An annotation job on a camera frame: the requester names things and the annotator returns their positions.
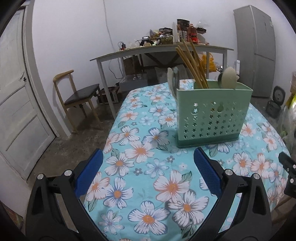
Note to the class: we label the floral turquoise blanket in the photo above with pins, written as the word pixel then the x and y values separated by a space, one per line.
pixel 143 166

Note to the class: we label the beige soup spoon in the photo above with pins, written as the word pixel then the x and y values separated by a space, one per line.
pixel 230 77

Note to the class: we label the glass jar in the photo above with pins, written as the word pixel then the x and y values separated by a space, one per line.
pixel 167 39

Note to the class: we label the colourful bag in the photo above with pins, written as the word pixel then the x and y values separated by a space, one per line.
pixel 10 215

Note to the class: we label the white small appliance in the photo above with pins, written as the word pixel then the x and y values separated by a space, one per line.
pixel 237 67

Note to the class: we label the cardboard box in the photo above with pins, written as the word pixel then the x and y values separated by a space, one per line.
pixel 129 66

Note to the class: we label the wooden chair with dark seat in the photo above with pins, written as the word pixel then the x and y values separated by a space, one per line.
pixel 81 92

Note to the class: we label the metal spoon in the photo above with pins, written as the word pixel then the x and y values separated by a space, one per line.
pixel 220 80

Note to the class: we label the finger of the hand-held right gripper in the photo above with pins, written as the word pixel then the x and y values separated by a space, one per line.
pixel 291 188
pixel 288 162

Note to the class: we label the grey refrigerator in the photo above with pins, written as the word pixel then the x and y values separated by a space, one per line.
pixel 256 46

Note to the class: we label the grey storage box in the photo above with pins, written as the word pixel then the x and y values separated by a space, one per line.
pixel 133 83

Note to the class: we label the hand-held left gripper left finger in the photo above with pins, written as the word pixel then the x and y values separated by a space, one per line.
pixel 90 171

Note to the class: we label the yellow plastic bag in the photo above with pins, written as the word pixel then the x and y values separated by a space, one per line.
pixel 209 62

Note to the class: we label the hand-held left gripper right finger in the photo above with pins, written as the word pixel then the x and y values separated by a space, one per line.
pixel 207 171

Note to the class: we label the white tube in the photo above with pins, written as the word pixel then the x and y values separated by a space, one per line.
pixel 175 32

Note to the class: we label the grey long table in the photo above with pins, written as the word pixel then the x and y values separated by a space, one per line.
pixel 150 48

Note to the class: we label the black rice cooker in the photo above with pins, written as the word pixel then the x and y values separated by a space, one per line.
pixel 272 107

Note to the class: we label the dark box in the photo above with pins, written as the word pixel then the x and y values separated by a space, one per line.
pixel 183 23

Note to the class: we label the translucent white rice spoon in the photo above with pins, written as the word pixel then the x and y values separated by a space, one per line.
pixel 171 81

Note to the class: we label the bare wooden chair frame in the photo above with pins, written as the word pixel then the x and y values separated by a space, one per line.
pixel 283 202

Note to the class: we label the bundle of wooden chopsticks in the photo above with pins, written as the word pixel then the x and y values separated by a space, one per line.
pixel 194 69

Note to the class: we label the small low stool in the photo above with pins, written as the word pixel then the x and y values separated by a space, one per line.
pixel 108 95

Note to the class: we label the red toy box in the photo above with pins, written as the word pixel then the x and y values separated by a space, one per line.
pixel 193 33

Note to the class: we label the white panel door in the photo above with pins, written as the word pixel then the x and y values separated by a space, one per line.
pixel 18 92

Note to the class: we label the green plastic utensil holder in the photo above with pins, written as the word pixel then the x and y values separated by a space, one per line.
pixel 212 120

